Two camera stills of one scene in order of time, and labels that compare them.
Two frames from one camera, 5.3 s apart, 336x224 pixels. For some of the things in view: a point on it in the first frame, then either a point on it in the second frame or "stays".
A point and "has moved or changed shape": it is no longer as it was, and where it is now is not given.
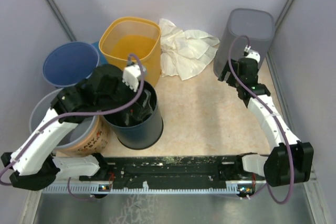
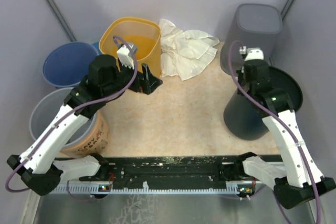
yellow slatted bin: [121, 37] stays
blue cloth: [101, 54] stays
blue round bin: [70, 63] stays
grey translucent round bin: [79, 137] stays
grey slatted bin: [258, 25] has moved or changed shape
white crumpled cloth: [185, 53] stays
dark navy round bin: [143, 136] to [243, 117]
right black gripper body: [232, 80] to [244, 84]
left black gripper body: [124, 94] to [138, 85]
